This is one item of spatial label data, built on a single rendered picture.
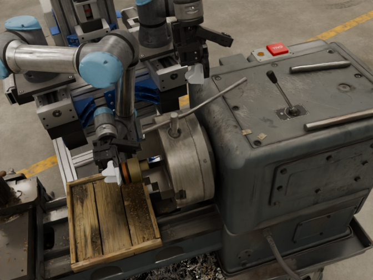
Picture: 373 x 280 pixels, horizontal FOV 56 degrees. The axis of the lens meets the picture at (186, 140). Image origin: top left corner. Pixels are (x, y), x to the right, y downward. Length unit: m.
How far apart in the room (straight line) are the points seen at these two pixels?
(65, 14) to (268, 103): 0.94
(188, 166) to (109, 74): 0.36
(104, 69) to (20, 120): 2.31
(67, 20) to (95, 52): 0.56
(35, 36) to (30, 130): 1.82
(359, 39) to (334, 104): 2.91
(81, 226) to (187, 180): 0.47
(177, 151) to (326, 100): 0.48
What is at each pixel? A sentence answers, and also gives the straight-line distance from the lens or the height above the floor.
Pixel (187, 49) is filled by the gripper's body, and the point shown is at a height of 1.46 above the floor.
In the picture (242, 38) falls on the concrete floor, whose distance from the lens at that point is 3.88.
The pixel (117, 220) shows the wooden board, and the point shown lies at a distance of 1.31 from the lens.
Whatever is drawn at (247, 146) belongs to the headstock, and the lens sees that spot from 0.98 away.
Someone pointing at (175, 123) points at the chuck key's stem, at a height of 1.29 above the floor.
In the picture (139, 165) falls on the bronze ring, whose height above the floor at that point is 1.12.
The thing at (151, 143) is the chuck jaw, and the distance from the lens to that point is 1.14.
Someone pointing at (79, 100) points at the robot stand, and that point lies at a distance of 1.60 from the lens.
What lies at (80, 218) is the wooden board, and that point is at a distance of 1.36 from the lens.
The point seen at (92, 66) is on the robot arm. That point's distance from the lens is 1.09.
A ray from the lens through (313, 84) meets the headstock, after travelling 1.21.
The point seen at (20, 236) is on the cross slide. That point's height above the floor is 0.97.
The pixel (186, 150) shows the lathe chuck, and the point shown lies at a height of 1.21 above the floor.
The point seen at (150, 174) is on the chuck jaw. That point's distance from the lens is 1.13.
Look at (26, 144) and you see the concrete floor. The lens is 3.08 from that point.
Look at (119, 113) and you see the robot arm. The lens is 1.43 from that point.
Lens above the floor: 1.98
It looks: 46 degrees down
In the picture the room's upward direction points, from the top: 5 degrees counter-clockwise
